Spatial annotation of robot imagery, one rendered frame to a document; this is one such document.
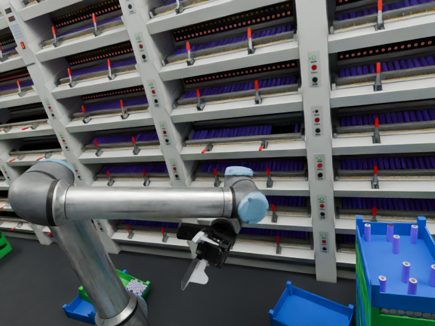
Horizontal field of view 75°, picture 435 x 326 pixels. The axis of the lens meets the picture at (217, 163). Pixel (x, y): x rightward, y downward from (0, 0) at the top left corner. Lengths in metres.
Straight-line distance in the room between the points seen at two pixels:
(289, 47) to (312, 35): 0.09
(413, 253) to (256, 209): 0.54
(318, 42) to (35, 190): 0.97
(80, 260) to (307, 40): 1.04
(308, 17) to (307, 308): 1.22
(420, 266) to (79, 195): 0.96
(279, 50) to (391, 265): 0.80
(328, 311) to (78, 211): 1.16
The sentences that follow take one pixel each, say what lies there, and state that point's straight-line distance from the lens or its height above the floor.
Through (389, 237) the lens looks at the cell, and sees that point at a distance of 1.10.
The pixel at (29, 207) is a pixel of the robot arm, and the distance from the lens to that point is 0.78.
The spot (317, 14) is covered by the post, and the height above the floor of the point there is 1.21.
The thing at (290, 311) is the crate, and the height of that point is 0.00.
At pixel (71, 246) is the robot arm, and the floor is 0.72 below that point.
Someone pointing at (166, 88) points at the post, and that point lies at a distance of 1.37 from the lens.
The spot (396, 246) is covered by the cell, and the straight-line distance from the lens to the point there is 1.06.
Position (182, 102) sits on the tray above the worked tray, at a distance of 1.38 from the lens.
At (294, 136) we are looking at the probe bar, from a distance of 1.25.
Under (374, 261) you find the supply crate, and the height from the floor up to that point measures 0.48.
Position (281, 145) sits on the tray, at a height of 0.74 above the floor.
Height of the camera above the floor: 1.18
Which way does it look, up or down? 22 degrees down
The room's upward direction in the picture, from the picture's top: 12 degrees counter-clockwise
